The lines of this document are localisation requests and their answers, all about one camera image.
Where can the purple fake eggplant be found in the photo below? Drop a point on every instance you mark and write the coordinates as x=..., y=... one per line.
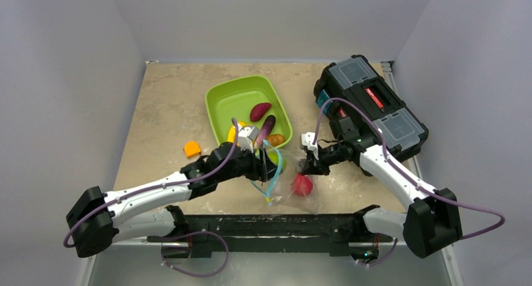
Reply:
x=268, y=125

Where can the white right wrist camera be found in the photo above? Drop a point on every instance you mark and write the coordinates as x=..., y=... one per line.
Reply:
x=309, y=144

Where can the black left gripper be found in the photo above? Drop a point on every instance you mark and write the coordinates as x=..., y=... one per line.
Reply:
x=261, y=169

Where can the green plastic tray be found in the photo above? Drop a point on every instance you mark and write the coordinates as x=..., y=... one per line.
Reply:
x=236, y=98

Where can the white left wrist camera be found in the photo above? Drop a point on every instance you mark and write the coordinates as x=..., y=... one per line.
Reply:
x=246, y=137

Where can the red fake apple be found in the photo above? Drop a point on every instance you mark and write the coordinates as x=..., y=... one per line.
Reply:
x=302, y=185

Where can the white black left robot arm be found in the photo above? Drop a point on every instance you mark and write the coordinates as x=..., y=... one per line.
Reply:
x=98, y=218

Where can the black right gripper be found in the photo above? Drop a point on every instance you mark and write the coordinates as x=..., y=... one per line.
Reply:
x=310, y=162

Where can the brown fake kiwi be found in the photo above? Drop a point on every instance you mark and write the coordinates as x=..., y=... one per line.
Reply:
x=275, y=140

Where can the clear zip top bag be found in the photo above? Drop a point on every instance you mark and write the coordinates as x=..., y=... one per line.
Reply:
x=278, y=192

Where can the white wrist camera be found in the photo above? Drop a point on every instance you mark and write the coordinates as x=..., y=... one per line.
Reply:
x=309, y=144
x=246, y=137

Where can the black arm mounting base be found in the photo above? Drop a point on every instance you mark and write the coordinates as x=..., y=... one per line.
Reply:
x=338, y=235

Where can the black plastic toolbox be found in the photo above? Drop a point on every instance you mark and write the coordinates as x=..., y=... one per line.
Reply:
x=353, y=96

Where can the green fake pear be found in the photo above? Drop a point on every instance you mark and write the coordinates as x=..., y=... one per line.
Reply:
x=277, y=158

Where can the yellow fake banana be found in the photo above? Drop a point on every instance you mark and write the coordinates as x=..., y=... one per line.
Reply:
x=233, y=131

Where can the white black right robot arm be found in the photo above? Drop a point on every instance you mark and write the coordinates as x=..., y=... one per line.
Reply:
x=428, y=224

